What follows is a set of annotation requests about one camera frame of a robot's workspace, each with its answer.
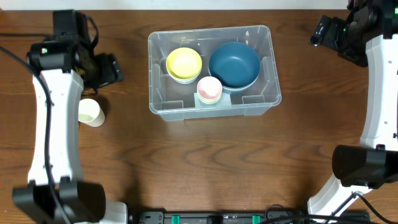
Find clear plastic storage container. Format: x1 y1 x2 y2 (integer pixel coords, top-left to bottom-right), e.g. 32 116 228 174
148 25 282 121

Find yellow small bowl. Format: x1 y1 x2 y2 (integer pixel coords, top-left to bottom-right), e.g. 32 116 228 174
166 47 203 80

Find light blue small bowl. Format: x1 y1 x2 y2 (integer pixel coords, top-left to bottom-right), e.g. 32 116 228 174
169 73 199 84

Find cream white plastic cup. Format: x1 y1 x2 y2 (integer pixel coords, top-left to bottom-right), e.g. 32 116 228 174
78 98 105 128

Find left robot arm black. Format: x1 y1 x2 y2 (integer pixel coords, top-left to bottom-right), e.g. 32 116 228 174
12 9 128 223

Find pink plastic cup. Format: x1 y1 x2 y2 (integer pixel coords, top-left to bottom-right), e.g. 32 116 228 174
197 76 223 100

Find dark blue large bowl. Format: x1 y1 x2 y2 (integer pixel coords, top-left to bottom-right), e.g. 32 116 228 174
210 83 251 95

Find light blue plastic cup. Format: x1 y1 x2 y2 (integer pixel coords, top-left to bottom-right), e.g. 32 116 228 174
199 101 219 107

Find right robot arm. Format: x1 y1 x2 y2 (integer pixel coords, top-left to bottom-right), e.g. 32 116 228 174
304 0 397 223

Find white small bowl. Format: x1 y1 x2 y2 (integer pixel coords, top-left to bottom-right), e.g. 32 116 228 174
171 77 197 85

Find yellow plastic cup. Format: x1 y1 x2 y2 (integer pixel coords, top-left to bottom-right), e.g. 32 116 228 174
198 95 221 103

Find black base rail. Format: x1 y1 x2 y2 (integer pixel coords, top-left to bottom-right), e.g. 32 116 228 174
130 210 371 224

